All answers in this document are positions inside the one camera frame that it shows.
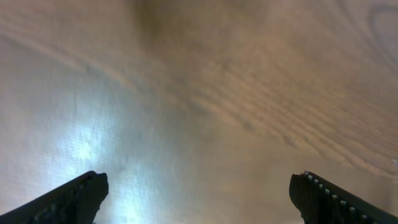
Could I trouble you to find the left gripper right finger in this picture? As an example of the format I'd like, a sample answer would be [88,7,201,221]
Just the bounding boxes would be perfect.
[289,171,397,224]

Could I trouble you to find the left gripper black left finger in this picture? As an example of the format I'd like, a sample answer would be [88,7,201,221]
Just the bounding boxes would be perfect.
[1,171,109,224]

